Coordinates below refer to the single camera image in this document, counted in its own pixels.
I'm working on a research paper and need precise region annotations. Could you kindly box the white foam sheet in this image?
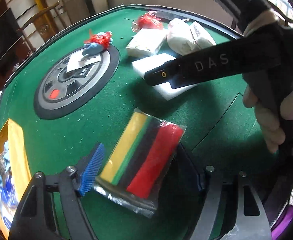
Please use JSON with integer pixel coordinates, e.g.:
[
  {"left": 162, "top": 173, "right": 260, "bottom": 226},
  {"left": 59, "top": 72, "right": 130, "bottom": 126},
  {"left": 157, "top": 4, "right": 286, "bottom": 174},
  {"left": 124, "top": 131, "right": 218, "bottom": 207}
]
[{"left": 131, "top": 52, "right": 200, "bottom": 101}]

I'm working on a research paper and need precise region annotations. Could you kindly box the clear bag of white cotton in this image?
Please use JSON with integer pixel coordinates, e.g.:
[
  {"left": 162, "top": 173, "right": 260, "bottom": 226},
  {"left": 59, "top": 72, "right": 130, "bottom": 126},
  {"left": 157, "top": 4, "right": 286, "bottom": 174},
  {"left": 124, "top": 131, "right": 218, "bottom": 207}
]
[{"left": 166, "top": 18, "right": 195, "bottom": 55}]

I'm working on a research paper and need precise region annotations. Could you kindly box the person's right hand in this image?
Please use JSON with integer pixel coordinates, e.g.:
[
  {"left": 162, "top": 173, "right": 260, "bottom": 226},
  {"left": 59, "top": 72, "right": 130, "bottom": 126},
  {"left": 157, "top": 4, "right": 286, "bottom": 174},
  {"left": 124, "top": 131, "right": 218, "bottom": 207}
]
[{"left": 243, "top": 75, "right": 293, "bottom": 153}]

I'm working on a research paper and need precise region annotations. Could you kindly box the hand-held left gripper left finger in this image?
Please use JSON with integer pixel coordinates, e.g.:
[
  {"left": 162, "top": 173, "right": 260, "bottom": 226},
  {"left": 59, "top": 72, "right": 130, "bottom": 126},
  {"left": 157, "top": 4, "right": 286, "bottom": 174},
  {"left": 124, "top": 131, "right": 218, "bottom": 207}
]
[{"left": 10, "top": 142, "right": 106, "bottom": 240}]

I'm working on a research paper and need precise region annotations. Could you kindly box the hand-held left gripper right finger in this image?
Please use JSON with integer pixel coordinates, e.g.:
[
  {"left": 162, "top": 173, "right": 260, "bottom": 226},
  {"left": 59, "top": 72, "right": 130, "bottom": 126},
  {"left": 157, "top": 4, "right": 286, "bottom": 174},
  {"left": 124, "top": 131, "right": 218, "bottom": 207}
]
[{"left": 174, "top": 144, "right": 273, "bottom": 240}]

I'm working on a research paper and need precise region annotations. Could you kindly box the pink rose tissue pack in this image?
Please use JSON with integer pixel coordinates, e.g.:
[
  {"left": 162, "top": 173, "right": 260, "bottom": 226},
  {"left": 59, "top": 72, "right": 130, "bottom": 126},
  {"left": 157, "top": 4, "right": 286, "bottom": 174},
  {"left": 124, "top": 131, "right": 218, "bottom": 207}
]
[{"left": 189, "top": 21, "right": 217, "bottom": 53}]

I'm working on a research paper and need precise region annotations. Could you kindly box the round table control hub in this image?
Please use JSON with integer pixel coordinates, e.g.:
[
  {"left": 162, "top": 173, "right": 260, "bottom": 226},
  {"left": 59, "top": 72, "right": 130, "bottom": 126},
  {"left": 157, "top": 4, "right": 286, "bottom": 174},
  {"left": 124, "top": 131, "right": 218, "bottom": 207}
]
[{"left": 33, "top": 45, "right": 120, "bottom": 120}]

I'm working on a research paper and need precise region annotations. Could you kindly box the person's right forearm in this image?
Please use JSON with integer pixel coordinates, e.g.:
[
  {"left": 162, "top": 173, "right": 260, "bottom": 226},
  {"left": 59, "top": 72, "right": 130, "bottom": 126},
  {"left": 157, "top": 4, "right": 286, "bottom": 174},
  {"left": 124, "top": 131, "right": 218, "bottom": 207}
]
[{"left": 236, "top": 0, "right": 293, "bottom": 39}]

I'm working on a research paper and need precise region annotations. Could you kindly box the white paper card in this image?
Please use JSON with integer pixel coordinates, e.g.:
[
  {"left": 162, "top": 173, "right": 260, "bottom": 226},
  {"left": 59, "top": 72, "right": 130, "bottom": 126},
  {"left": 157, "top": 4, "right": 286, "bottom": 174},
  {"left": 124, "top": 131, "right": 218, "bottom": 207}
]
[{"left": 67, "top": 52, "right": 102, "bottom": 73}]

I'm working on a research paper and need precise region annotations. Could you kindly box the red plastic bag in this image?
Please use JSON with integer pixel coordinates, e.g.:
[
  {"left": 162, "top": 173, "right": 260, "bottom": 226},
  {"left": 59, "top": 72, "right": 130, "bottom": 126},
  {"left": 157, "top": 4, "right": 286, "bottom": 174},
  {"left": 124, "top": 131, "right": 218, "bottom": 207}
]
[{"left": 133, "top": 10, "right": 164, "bottom": 32}]

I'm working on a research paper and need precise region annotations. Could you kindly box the striped sponge pack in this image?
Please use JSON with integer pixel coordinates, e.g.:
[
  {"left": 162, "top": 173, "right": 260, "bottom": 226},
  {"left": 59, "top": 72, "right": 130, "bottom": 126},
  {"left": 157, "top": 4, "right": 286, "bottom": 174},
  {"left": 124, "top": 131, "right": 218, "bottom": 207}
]
[{"left": 93, "top": 107, "right": 187, "bottom": 218}]

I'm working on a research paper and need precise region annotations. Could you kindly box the black television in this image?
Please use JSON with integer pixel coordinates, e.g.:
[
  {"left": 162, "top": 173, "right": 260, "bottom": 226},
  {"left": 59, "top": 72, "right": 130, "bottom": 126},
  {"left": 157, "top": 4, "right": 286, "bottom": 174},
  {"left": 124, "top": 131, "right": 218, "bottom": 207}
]
[{"left": 0, "top": 7, "right": 20, "bottom": 80}]

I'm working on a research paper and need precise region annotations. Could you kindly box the steel wool scourer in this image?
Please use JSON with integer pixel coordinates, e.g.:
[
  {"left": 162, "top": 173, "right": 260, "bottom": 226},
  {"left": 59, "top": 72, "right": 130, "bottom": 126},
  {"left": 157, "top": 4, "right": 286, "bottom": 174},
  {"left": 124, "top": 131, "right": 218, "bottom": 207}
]
[{"left": 0, "top": 152, "right": 11, "bottom": 174}]

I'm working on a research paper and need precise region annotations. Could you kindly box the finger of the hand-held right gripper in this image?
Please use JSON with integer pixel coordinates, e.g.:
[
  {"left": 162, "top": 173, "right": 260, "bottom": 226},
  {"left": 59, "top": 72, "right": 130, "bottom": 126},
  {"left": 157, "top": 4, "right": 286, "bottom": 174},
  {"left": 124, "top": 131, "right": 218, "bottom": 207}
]
[{"left": 144, "top": 59, "right": 200, "bottom": 91}]

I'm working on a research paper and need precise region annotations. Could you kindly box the yellow storage box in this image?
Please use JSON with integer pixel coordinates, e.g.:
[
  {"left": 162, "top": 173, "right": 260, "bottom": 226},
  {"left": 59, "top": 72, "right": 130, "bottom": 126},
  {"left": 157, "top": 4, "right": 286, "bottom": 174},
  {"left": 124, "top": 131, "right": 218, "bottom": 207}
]
[{"left": 0, "top": 118, "right": 32, "bottom": 240}]

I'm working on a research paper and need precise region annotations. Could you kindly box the leaf print tissue pack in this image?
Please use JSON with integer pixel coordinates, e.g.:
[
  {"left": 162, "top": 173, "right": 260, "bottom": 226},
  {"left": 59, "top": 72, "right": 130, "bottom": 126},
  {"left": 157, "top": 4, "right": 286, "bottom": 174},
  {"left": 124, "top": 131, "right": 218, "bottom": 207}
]
[{"left": 126, "top": 28, "right": 168, "bottom": 57}]

